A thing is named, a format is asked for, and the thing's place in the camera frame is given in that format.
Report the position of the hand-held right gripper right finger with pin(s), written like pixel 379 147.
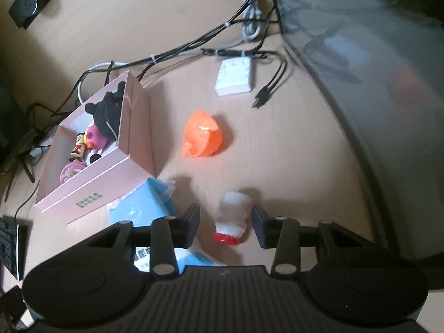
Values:
pixel 259 220

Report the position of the orange plastic toy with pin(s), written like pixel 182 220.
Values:
pixel 203 135

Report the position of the blue tissue packet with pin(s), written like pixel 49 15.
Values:
pixel 145 204

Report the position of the white bottle with red cap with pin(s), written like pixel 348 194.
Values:
pixel 232 215

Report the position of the pink cardboard box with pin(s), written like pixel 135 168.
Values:
pixel 104 194

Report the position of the computer case with glass panel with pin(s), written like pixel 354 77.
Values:
pixel 381 76

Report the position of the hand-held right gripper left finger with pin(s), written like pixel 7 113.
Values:
pixel 193 216

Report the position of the black device with round button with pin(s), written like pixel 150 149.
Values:
pixel 27 1

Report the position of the black monitor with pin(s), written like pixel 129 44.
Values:
pixel 6 125

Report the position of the grey power strip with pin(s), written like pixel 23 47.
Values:
pixel 41 145

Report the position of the small doll figurine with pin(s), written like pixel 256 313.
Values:
pixel 79 147

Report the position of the black plush toy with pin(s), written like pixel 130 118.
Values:
pixel 107 111

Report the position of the black keyboard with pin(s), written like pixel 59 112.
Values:
pixel 8 246

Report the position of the magenta rubber toy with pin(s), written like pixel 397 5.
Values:
pixel 95 138

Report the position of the white socket box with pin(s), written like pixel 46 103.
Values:
pixel 234 76

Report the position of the wooden desktop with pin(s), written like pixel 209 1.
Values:
pixel 173 17

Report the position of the round pink toy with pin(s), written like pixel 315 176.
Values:
pixel 71 173

